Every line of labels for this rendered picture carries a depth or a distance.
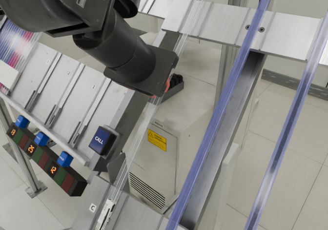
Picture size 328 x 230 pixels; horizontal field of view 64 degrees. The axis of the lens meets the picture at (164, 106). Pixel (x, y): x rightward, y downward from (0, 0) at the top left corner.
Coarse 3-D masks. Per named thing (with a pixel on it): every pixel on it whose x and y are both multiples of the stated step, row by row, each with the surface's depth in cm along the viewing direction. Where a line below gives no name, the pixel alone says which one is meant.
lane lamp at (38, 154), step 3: (39, 147) 70; (36, 150) 70; (39, 150) 70; (42, 150) 69; (36, 153) 70; (39, 153) 69; (42, 153) 69; (33, 156) 70; (36, 156) 69; (39, 156) 69; (33, 159) 70; (36, 159) 69; (39, 159) 69; (36, 162) 69
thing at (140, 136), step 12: (204, 0) 47; (192, 12) 47; (192, 24) 46; (180, 36) 46; (180, 48) 46; (156, 96) 45; (156, 108) 45; (144, 120) 45; (144, 132) 44; (132, 144) 45; (132, 156) 44; (120, 180) 44; (120, 192) 44
